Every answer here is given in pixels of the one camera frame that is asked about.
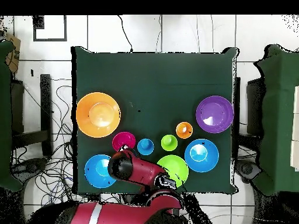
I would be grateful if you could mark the black metal frame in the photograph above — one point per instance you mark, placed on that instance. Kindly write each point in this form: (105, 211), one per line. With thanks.
(46, 105)

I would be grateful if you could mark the orange plastic cup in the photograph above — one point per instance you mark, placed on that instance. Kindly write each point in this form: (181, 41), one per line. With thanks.
(184, 130)

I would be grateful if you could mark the green plastic cup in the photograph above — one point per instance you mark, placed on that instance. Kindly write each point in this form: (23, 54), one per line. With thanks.
(169, 142)

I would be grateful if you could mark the dark grey stand foot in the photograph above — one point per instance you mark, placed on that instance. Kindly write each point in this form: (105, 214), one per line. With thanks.
(247, 169)
(30, 166)

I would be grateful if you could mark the large yellow-orange bowl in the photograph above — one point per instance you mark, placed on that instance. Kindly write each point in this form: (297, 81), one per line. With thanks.
(98, 114)

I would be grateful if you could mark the dark green tablecloth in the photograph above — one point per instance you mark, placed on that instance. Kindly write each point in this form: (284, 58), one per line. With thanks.
(163, 81)

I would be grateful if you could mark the black floor frame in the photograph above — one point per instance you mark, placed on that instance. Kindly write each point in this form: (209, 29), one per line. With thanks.
(38, 23)

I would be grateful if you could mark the cardboard box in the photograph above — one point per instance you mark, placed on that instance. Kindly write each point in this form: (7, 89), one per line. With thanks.
(14, 46)

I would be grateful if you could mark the purple shallow bowl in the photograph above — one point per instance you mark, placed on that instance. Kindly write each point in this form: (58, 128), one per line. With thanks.
(215, 114)

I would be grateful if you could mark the large green bowl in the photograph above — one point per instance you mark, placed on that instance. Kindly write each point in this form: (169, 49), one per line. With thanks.
(179, 168)

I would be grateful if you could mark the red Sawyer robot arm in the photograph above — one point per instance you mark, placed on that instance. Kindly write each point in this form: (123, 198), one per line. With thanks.
(144, 170)

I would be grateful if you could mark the green cloth side table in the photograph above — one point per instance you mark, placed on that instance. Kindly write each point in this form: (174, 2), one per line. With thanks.
(278, 116)
(4, 116)

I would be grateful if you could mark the blue plastic bowl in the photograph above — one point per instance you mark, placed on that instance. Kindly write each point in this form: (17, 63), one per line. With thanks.
(201, 155)
(97, 171)

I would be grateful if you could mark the small pink-red bowl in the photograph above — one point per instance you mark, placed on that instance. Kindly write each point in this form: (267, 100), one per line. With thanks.
(123, 140)

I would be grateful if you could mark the blue plastic cup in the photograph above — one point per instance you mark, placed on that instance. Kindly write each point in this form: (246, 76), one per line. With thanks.
(145, 146)

